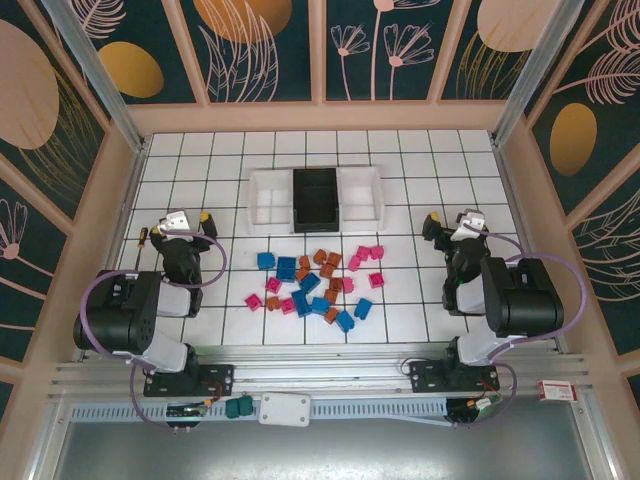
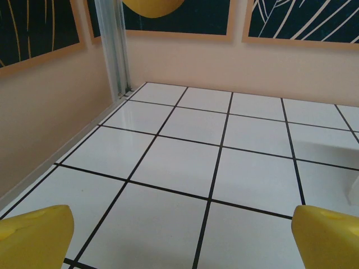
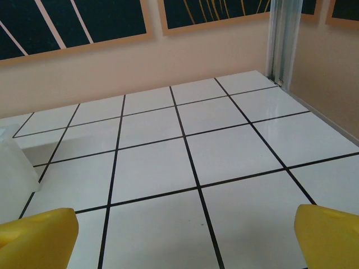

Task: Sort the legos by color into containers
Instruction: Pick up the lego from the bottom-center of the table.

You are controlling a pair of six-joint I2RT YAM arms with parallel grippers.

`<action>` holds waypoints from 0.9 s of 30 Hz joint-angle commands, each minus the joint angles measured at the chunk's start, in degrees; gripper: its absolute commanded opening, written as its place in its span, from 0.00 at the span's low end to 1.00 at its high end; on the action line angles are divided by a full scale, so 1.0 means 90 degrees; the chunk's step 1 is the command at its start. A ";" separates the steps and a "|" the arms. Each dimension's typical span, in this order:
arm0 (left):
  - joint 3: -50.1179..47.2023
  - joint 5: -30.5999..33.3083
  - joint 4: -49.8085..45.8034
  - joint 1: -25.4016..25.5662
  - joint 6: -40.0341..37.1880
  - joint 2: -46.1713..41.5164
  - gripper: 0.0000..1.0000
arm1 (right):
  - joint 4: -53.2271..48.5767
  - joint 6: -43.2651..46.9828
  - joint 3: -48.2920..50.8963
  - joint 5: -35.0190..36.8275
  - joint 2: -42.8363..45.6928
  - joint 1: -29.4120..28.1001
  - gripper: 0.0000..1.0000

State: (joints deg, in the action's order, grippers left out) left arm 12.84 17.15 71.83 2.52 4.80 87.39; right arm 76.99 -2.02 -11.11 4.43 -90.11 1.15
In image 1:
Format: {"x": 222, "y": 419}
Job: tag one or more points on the pink lego brick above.
{"x": 376, "y": 251}
{"x": 376, "y": 280}
{"x": 273, "y": 285}
{"x": 354, "y": 262}
{"x": 362, "y": 252}
{"x": 348, "y": 285}
{"x": 253, "y": 301}
{"x": 288, "y": 305}

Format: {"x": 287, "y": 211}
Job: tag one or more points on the blue lego brick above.
{"x": 286, "y": 268}
{"x": 320, "y": 305}
{"x": 309, "y": 283}
{"x": 300, "y": 303}
{"x": 363, "y": 307}
{"x": 266, "y": 260}
{"x": 345, "y": 321}

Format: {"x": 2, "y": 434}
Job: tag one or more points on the orange lego brick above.
{"x": 304, "y": 262}
{"x": 331, "y": 295}
{"x": 330, "y": 315}
{"x": 333, "y": 258}
{"x": 302, "y": 274}
{"x": 319, "y": 256}
{"x": 273, "y": 303}
{"x": 327, "y": 270}
{"x": 336, "y": 284}

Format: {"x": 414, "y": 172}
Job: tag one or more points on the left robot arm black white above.
{"x": 125, "y": 315}

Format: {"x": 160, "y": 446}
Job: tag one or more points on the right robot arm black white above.
{"x": 525, "y": 300}

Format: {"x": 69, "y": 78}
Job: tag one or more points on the black yellow screwdriver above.
{"x": 143, "y": 236}

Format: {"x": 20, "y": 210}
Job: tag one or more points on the white plastic container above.
{"x": 360, "y": 197}
{"x": 270, "y": 200}

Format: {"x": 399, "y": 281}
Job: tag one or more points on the black plastic container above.
{"x": 315, "y": 200}

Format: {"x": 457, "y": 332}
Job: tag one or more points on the black controller board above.
{"x": 472, "y": 407}
{"x": 185, "y": 411}

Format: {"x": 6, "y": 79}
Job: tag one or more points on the green plug connector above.
{"x": 239, "y": 407}

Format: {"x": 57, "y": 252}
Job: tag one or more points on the red white label box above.
{"x": 556, "y": 390}

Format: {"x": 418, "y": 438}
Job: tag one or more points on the white plastic junction box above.
{"x": 285, "y": 410}

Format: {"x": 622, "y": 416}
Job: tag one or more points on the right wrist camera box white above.
{"x": 472, "y": 219}

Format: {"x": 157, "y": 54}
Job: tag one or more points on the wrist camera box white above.
{"x": 175, "y": 220}
{"x": 472, "y": 219}

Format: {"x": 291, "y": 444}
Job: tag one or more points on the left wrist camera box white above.
{"x": 175, "y": 220}

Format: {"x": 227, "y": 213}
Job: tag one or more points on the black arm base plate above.
{"x": 220, "y": 375}
{"x": 422, "y": 375}

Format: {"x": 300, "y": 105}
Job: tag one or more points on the aluminium frame post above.
{"x": 102, "y": 75}
{"x": 539, "y": 75}

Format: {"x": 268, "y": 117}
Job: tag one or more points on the aluminium mounting rail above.
{"x": 320, "y": 372}

